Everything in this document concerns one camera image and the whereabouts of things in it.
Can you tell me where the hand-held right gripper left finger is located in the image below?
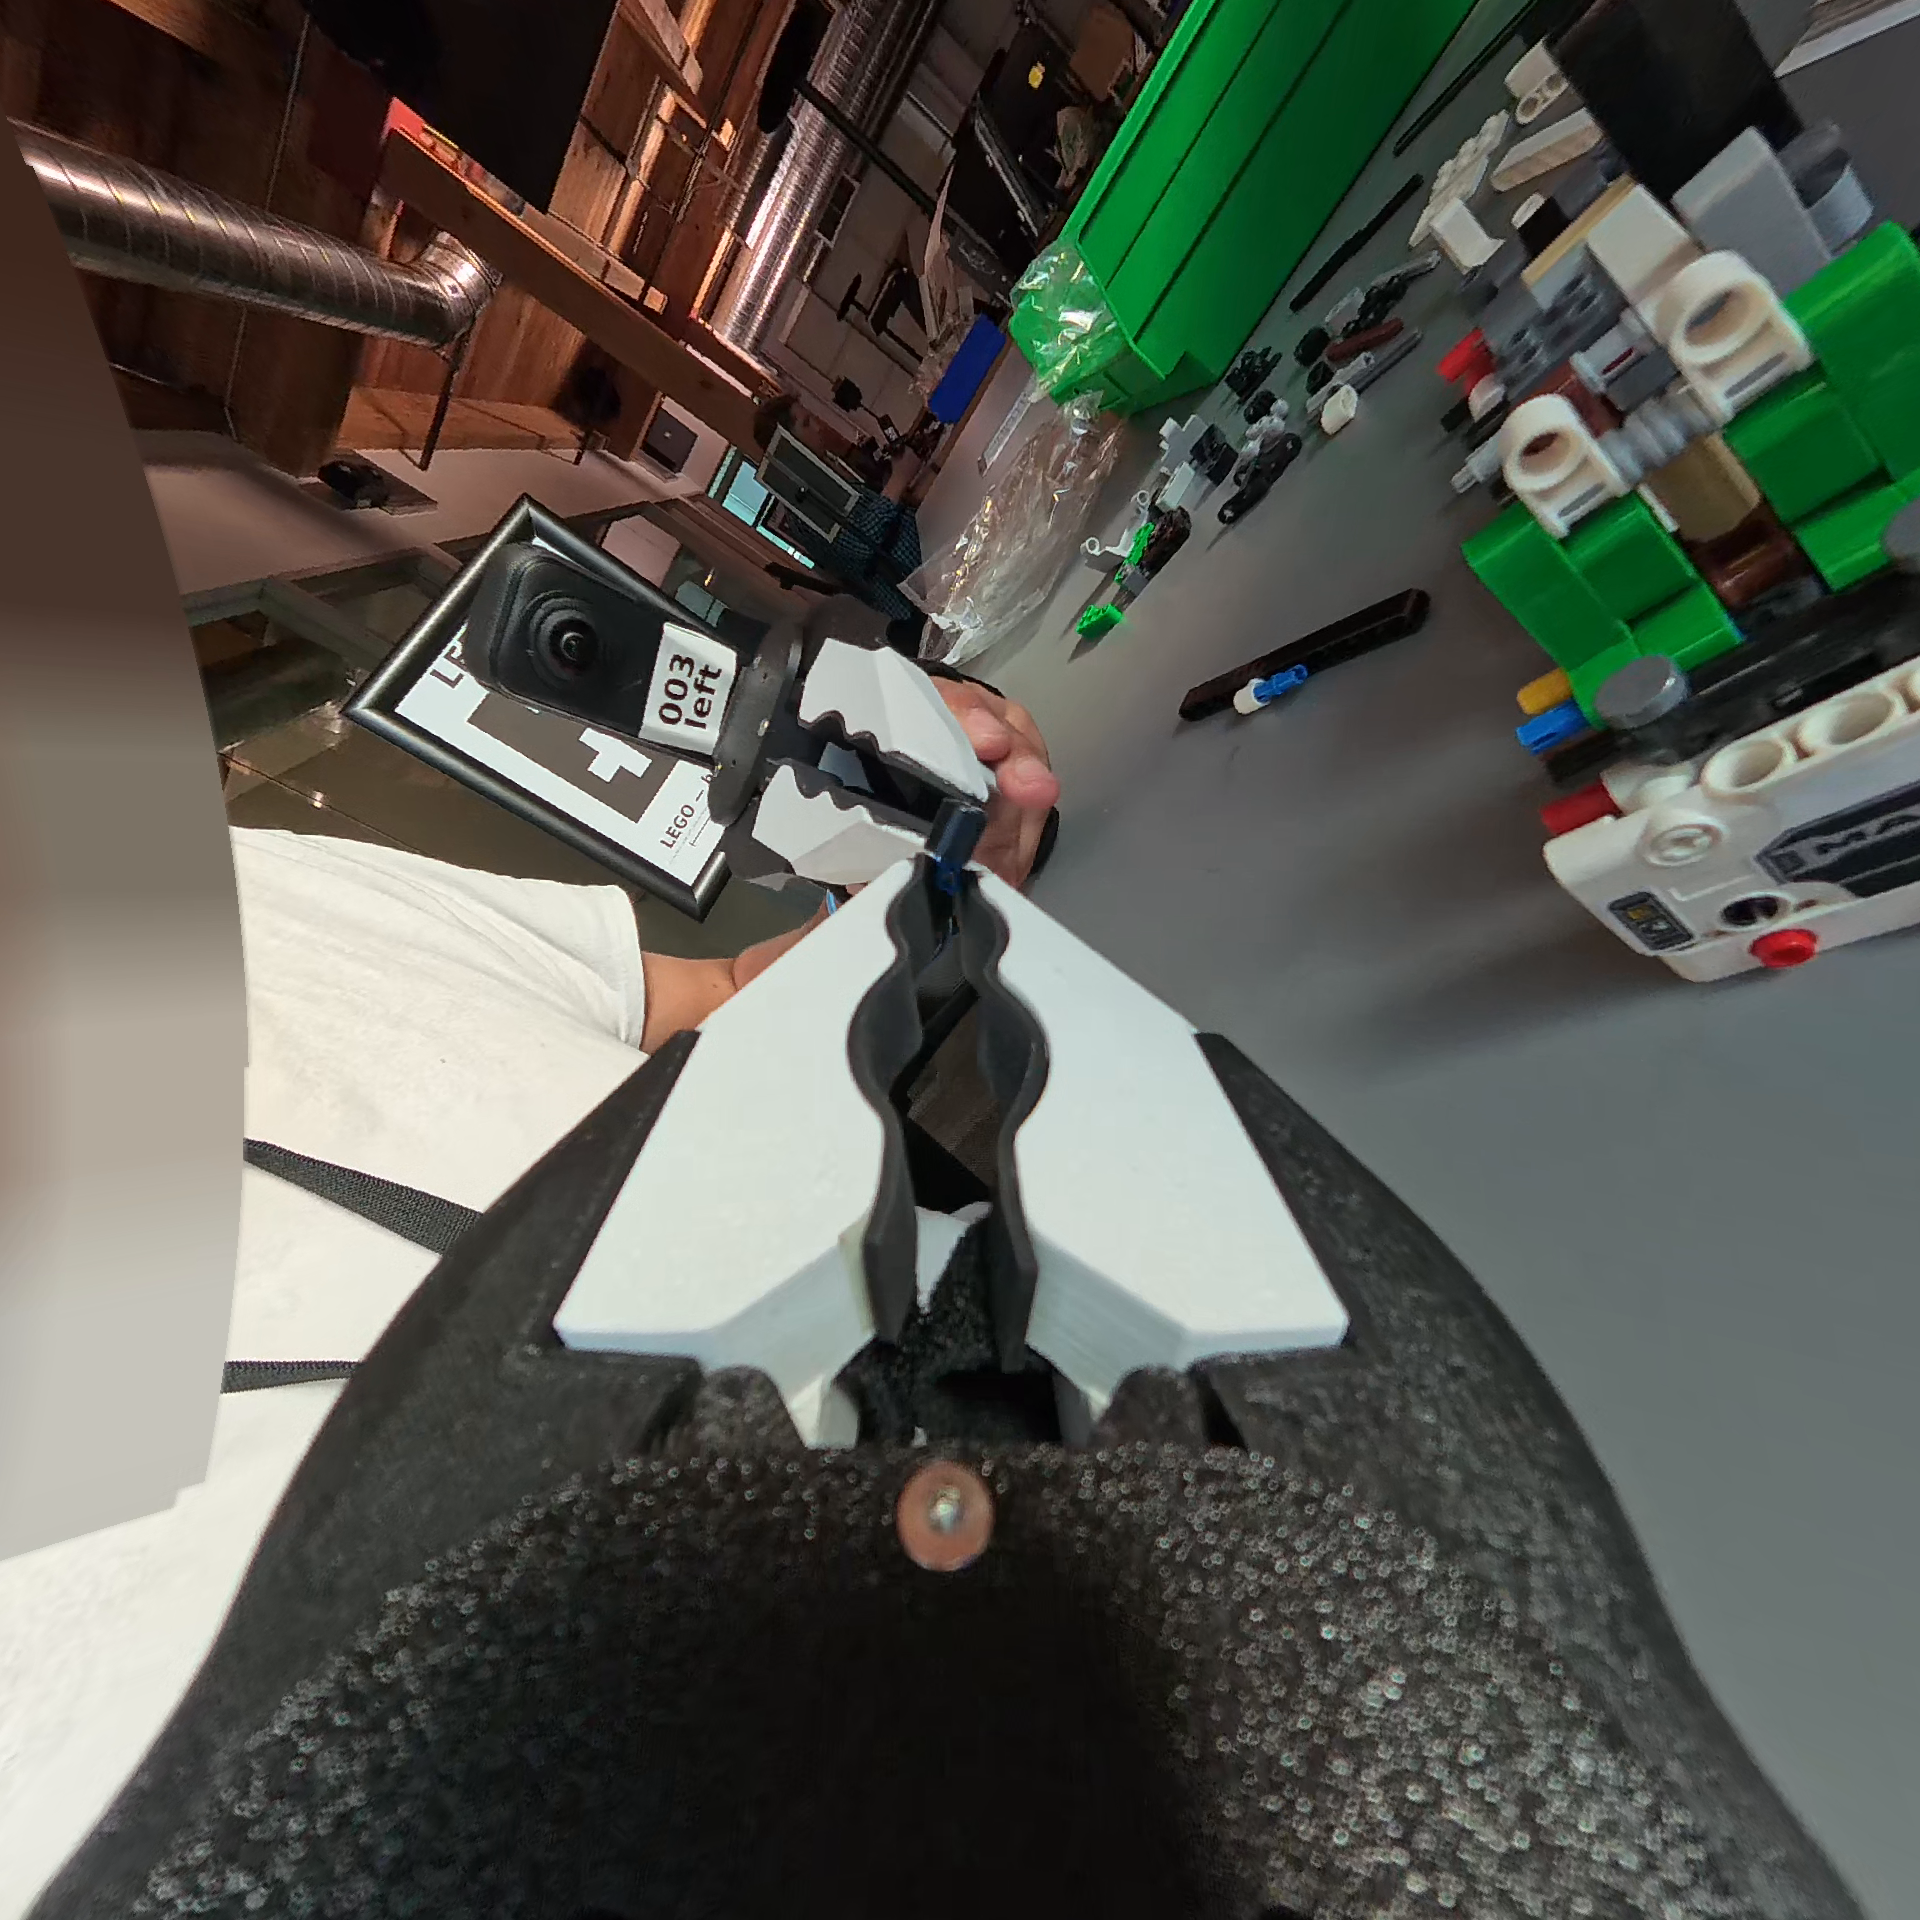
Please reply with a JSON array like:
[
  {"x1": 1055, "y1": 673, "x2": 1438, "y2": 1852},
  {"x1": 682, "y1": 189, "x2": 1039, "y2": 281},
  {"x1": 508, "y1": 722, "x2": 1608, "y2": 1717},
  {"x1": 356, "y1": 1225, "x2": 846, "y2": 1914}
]
[{"x1": 556, "y1": 860, "x2": 993, "y2": 1449}]

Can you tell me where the pile of loose lego pieces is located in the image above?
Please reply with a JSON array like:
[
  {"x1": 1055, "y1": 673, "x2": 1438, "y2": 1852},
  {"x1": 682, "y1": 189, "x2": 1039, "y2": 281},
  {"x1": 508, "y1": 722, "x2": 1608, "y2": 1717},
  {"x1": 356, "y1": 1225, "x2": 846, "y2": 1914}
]
[{"x1": 1076, "y1": 41, "x2": 1600, "y2": 641}]

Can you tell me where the short metal ventilation duct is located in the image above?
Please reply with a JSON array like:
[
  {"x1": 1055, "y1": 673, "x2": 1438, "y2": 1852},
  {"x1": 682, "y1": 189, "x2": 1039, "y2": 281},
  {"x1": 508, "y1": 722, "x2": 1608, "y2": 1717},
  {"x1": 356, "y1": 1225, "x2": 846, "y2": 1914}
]
[{"x1": 719, "y1": 95, "x2": 867, "y2": 355}]

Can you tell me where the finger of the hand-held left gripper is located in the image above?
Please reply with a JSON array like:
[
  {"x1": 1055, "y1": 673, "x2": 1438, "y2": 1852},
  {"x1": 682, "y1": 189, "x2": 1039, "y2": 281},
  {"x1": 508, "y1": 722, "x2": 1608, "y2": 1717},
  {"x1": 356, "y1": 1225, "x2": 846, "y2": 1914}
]
[
  {"x1": 796, "y1": 637, "x2": 999, "y2": 804},
  {"x1": 745, "y1": 765, "x2": 940, "y2": 904}
]

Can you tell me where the black lego beam blue pin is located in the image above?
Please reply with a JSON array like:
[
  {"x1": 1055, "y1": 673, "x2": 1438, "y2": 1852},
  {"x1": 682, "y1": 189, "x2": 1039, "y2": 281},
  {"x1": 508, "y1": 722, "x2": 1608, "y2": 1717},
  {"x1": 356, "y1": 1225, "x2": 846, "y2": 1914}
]
[{"x1": 1178, "y1": 591, "x2": 1431, "y2": 722}]

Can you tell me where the green white lego truck model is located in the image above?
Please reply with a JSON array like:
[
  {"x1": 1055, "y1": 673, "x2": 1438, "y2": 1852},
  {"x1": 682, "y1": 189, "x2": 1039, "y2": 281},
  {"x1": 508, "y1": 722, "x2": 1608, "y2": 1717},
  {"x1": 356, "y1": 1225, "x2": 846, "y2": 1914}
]
[{"x1": 1440, "y1": 129, "x2": 1920, "y2": 986}]

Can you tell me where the clear plastic bag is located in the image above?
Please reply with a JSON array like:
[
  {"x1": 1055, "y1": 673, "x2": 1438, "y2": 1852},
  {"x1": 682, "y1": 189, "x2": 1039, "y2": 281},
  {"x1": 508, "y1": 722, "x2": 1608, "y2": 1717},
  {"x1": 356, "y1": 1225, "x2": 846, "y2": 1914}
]
[{"x1": 913, "y1": 404, "x2": 1162, "y2": 666}]

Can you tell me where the person's left hand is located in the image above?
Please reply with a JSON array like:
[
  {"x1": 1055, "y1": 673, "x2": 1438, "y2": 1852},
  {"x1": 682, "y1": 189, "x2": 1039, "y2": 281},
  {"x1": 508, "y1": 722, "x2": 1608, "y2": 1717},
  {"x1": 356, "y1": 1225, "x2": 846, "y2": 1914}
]
[{"x1": 930, "y1": 682, "x2": 1064, "y2": 888}]

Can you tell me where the black strap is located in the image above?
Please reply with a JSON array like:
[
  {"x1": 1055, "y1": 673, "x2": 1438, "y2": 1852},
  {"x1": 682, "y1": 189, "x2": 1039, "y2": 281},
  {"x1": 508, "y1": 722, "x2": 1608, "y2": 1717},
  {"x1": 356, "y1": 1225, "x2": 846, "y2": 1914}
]
[{"x1": 246, "y1": 1140, "x2": 486, "y2": 1257}]

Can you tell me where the person's white shirt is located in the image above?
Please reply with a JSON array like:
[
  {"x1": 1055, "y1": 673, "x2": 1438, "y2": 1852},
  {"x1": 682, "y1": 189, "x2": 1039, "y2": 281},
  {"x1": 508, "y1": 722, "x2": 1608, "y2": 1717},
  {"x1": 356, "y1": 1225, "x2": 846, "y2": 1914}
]
[{"x1": 0, "y1": 826, "x2": 707, "y2": 1920}]

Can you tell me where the long metal ventilation duct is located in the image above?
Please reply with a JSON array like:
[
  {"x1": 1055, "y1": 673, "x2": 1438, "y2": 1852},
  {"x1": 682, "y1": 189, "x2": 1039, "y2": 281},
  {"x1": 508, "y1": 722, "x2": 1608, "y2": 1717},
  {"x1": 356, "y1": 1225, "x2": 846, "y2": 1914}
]
[{"x1": 16, "y1": 119, "x2": 506, "y2": 355}]

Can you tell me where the blue container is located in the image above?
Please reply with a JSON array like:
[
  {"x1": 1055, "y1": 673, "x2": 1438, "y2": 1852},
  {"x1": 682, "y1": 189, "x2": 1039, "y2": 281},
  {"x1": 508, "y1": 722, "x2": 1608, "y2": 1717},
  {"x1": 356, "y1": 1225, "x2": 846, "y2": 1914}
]
[{"x1": 926, "y1": 315, "x2": 1004, "y2": 417}]

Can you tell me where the crumpled plastic bag in bin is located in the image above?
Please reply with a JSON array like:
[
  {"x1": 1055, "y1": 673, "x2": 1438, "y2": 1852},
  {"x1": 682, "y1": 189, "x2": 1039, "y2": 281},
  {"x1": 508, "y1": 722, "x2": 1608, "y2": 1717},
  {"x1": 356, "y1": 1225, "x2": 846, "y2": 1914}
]
[{"x1": 1009, "y1": 240, "x2": 1146, "y2": 407}]

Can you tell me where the person's left forearm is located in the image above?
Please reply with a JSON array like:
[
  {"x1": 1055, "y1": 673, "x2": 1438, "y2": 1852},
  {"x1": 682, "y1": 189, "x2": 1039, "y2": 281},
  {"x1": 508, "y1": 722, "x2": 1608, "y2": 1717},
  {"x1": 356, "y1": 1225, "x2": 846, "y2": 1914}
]
[{"x1": 642, "y1": 952, "x2": 783, "y2": 1052}]

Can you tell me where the green plastic bin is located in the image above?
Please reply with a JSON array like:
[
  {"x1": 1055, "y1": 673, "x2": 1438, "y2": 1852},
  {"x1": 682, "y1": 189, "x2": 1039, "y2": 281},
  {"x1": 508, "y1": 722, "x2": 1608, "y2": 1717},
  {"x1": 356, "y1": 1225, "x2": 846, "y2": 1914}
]
[{"x1": 1050, "y1": 0, "x2": 1518, "y2": 410}]

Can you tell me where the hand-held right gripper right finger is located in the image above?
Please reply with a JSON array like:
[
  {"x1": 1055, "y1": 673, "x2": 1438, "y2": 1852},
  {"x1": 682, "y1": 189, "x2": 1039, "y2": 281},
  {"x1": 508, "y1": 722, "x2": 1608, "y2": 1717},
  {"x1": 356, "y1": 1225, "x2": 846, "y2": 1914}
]
[{"x1": 959, "y1": 872, "x2": 1353, "y2": 1444}]

